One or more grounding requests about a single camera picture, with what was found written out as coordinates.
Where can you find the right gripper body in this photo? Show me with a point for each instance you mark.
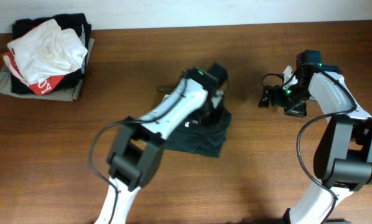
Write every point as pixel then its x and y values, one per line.
pixel 293 99

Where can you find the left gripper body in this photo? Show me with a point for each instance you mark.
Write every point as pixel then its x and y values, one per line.
pixel 208 114

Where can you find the dark teal t-shirt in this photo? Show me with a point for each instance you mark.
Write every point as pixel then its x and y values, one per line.
pixel 203 139

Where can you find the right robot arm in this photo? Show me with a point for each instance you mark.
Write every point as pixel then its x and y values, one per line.
pixel 343 158

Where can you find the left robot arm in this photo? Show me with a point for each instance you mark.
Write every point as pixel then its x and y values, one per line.
pixel 136 153

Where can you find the red and white folded shirt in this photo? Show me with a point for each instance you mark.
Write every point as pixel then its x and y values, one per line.
pixel 45 87

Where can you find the grey folded shirt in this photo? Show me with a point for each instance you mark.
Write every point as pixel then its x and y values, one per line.
pixel 7 83

